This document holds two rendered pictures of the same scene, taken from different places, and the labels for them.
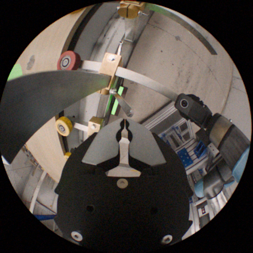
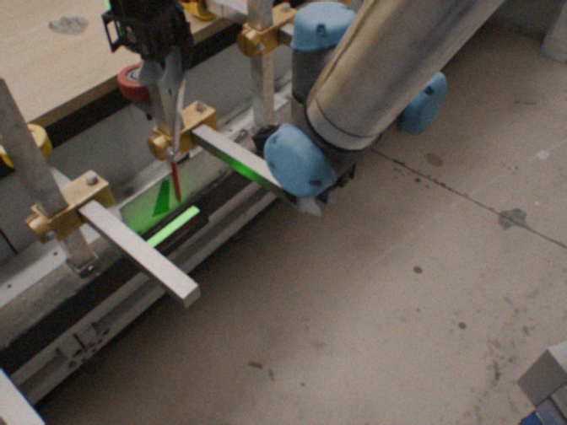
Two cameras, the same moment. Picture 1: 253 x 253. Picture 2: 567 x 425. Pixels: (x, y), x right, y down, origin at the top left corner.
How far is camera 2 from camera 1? 0.77 m
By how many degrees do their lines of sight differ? 72
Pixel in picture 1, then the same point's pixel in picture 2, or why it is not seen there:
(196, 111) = not seen: hidden behind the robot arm
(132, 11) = (250, 42)
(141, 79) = (228, 146)
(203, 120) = not seen: hidden behind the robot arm
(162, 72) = (402, 355)
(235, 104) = not seen: outside the picture
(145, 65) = (333, 314)
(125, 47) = (247, 144)
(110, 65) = (193, 115)
